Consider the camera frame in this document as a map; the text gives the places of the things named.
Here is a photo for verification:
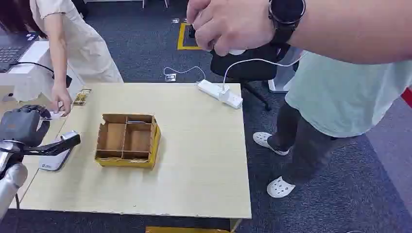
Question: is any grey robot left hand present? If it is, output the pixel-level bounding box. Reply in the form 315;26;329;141
0;104;52;148

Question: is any white card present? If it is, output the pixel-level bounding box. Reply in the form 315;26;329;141
47;109;67;120

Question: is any white side desk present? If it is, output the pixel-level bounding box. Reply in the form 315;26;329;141
0;40;85;103

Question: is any person's hand over cards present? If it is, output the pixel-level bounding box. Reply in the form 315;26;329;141
51;82;73;117

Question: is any dark laptop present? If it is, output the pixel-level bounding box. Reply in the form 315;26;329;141
0;31;39;73

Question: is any person in cream clothing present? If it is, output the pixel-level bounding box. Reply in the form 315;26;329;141
0;0;124;117

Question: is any wooden card box yellow rim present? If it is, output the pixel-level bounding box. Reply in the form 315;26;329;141
94;113;162;170

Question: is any yellow box edge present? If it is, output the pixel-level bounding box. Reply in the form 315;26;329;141
145;226;231;233

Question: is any white power strip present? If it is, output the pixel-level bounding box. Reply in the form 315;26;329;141
197;79;243;110

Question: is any black office chair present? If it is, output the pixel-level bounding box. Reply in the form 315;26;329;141
210;42;291;112

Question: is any person's hand holding white device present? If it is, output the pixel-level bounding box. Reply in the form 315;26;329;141
187;0;275;57

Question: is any white perforated clog shoe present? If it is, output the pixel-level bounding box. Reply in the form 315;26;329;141
252;131;291;157
266;176;296;199

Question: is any black wrist watch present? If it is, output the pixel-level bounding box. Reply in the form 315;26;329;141
268;0;307;46

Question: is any person in pale green shirt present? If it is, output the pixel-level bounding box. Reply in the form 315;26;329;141
187;0;412;199

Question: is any red object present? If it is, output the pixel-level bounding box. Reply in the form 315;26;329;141
400;86;412;109

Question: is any black cable with adapter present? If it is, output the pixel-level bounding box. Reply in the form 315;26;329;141
9;61;73;89

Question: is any white floor cable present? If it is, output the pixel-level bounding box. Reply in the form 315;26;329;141
163;66;206;83

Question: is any white charger plug with cable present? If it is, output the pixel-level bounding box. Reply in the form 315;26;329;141
218;52;307;104

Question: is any white pedestal base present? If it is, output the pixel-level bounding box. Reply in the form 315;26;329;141
268;46;304;94

